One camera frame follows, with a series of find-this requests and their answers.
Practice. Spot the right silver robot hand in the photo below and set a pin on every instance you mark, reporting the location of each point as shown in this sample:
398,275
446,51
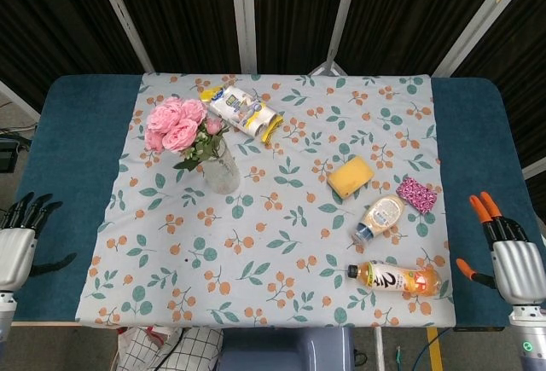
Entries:
518,268

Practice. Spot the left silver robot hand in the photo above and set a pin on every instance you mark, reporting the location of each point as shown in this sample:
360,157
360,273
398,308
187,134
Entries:
15,256

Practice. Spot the pink rose bouquet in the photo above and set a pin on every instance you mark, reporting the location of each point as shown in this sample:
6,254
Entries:
179,125

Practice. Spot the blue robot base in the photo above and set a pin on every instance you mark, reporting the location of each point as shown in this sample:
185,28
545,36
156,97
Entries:
286,349

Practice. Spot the clear textured glass vase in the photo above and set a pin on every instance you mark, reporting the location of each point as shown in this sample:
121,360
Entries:
222,175

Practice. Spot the black box device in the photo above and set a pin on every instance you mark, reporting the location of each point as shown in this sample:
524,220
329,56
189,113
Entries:
7,155

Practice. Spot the teal table cover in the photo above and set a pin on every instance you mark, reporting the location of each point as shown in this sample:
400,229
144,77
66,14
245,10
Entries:
77,153

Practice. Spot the orange drink bottle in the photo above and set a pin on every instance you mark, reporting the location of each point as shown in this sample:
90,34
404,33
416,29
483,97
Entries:
392,279

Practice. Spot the pink patterned packet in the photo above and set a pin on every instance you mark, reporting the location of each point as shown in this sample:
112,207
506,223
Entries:
416,194

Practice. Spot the mayonnaise squeeze bottle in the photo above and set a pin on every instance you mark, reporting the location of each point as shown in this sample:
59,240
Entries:
381,215

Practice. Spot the white checked bag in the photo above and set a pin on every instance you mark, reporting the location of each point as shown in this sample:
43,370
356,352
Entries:
170,349

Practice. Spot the yellow sponge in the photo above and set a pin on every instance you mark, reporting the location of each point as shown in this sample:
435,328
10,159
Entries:
350,177

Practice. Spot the floral print tablecloth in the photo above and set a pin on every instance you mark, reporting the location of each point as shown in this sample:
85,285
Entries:
298,234

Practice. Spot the pack of white bag rolls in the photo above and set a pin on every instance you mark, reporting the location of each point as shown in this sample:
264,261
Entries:
243,111

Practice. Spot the dark pleated curtain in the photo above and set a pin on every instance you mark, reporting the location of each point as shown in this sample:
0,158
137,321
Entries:
183,13

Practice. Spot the white frame post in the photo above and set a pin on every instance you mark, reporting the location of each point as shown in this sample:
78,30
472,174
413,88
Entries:
244,17
19,100
478,25
123,17
535,169
341,17

